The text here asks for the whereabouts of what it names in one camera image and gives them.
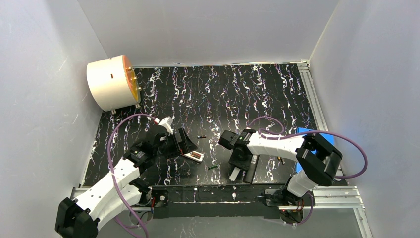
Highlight white remote control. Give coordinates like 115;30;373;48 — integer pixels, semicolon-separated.
183;151;204;163

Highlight red battery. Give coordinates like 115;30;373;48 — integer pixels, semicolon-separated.
191;151;202;159

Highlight white battery cover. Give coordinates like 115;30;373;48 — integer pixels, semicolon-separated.
229;167;241;181

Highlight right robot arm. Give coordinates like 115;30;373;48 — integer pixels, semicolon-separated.
218;129;342;206

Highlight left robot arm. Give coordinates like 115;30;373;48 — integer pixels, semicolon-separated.
54;124;197;238

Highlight black remote control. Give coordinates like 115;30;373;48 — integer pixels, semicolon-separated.
243;155;260;184

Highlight green battery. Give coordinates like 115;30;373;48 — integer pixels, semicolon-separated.
207;165;219;170

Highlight orange black battery right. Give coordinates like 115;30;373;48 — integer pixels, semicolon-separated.
278;157;285;165

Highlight blue sheet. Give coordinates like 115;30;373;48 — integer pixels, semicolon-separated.
296;127;334;173

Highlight white cylinder with orange lid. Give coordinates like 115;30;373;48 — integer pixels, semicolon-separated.
86;55;141;112

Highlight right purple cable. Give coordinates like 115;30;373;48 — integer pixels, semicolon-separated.
246;116;369;227

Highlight purple cable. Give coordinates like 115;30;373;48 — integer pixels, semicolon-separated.
246;116;369;227
106;113;158;238

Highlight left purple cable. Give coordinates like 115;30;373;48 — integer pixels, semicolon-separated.
106;113;158;238

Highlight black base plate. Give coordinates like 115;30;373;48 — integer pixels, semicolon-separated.
119;183;315;220

